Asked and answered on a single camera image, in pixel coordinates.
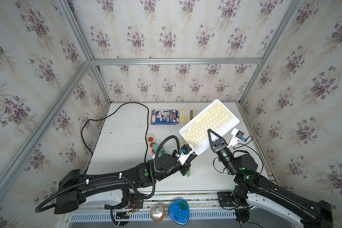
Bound green charger plug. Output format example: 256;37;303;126
155;147;163;158

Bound white yellow keyboard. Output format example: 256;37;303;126
179;99;239;155
179;137;188;148

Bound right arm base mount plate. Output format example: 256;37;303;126
217;191;237;208

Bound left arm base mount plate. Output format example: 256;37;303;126
104;192;143;210

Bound cream power strip red sockets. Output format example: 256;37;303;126
146;133;156;155

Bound cream yellow calculator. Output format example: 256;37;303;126
179;109;197;123

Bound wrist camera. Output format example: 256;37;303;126
178;145;194;166
228;128;246;148

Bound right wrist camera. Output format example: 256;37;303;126
228;128;246;148

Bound aluminium front rail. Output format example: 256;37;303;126
61;188;298;213

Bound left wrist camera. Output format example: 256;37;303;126
178;145;194;166

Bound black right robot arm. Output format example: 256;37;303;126
208;129;333;228

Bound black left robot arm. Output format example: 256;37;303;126
35;153;197;214

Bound black power cable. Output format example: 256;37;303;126
76;102;150;183

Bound blue marker pen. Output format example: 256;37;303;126
175;110;179;124

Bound blue paperback book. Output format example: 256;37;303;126
151;109;176;125

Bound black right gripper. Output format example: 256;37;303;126
212;129;240;177

